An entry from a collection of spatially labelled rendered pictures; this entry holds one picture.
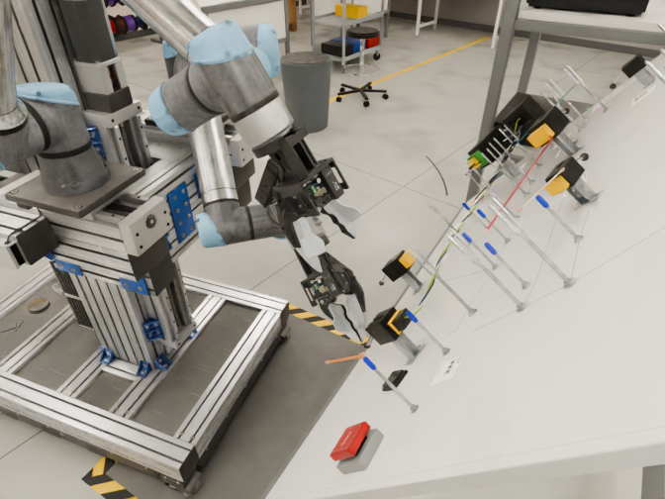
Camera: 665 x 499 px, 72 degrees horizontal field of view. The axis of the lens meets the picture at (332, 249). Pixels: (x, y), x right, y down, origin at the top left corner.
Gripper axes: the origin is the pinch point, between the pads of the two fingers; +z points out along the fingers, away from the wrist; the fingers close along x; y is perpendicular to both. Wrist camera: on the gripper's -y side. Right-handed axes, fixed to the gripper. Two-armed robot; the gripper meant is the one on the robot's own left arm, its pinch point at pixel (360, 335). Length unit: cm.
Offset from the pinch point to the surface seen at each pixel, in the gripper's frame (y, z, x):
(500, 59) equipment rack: -59, -51, 58
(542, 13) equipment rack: -54, -54, 72
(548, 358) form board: 33.8, 9.0, 28.3
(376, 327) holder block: 10.9, -0.5, 6.8
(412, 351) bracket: 5.8, 6.2, 9.0
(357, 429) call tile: 25.5, 10.0, 2.1
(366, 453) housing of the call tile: 27.2, 12.9, 2.5
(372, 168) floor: -274, -101, -18
